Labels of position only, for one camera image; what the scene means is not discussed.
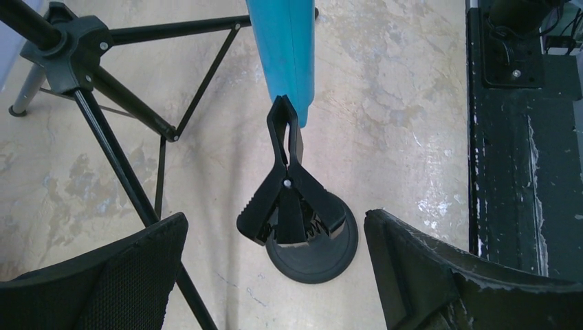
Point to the black folding music stand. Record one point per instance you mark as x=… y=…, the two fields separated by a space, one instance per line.
x=68 y=49

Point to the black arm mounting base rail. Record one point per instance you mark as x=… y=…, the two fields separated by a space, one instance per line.
x=524 y=137

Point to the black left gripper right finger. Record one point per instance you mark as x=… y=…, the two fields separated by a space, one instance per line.
x=425 y=283

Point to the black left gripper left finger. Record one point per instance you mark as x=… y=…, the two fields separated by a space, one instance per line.
x=122 y=285

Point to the black microphone desk stand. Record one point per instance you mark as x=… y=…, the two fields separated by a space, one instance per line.
x=310 y=234

